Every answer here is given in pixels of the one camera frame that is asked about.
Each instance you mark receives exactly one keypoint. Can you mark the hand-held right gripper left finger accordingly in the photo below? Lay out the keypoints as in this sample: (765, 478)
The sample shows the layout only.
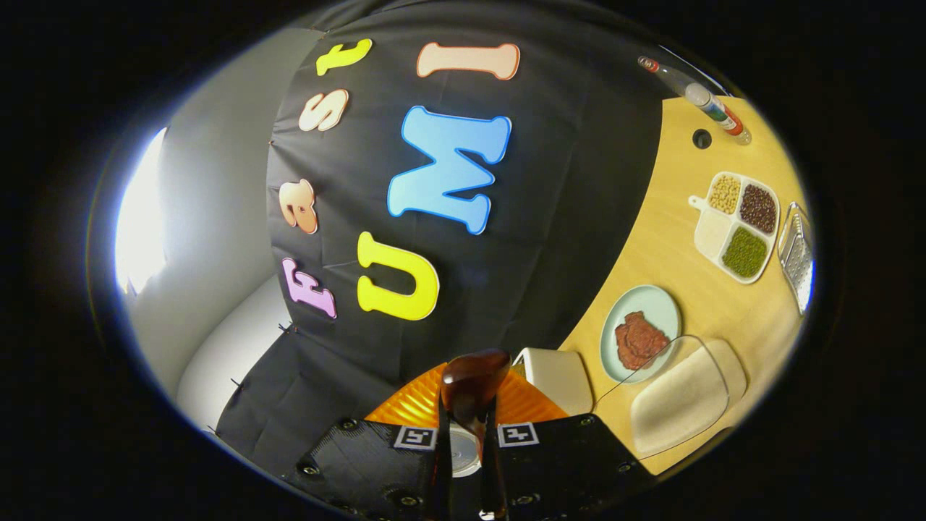
(376, 463)

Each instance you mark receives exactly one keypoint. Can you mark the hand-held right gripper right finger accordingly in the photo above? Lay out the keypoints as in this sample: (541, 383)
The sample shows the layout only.
(564, 463)

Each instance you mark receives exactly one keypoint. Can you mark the white chopstick holder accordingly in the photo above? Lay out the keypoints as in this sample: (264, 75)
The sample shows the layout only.
(557, 380)

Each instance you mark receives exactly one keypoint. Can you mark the dark wooden spoon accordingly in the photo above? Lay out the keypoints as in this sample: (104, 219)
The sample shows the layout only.
(474, 376)

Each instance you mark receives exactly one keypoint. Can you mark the red meat piece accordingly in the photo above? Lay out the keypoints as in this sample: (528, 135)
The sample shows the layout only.
(639, 341)

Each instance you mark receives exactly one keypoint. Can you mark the pale blue plate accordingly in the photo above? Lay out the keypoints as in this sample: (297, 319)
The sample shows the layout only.
(644, 300)

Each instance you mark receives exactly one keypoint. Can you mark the black backdrop cloth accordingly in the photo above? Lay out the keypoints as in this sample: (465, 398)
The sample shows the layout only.
(564, 181)

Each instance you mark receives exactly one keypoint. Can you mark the white divided bean dish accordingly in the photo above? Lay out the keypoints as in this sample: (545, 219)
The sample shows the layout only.
(738, 224)

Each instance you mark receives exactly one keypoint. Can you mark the black table grommet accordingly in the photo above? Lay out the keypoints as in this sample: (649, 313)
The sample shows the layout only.
(702, 139)

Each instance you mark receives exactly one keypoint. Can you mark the clear plastic bottle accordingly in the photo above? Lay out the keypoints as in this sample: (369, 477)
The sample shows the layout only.
(712, 105)

